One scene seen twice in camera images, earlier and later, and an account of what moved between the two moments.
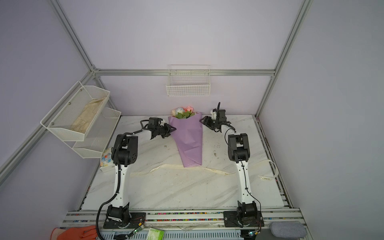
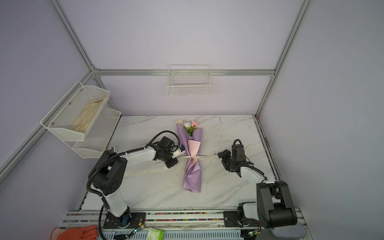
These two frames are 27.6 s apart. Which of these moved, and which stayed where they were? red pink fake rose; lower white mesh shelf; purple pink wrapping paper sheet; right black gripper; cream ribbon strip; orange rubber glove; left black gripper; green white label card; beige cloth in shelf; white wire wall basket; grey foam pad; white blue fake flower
Moved: right black gripper; white blue fake flower; cream ribbon strip; red pink fake rose; left black gripper; purple pink wrapping paper sheet
Stayed: grey foam pad; orange rubber glove; white wire wall basket; green white label card; lower white mesh shelf; beige cloth in shelf
